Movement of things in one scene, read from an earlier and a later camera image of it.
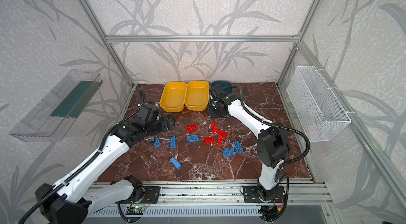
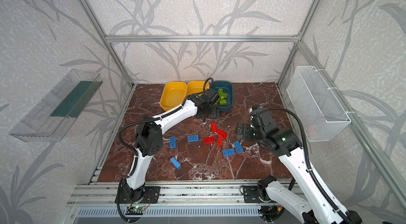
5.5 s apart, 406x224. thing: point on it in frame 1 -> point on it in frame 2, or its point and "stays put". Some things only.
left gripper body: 166,122 -> 209,113
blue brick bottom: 175,162 stays put
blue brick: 238,146 stays put
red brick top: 214,127 stays put
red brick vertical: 220,140 stays put
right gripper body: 215,106 -> 242,132
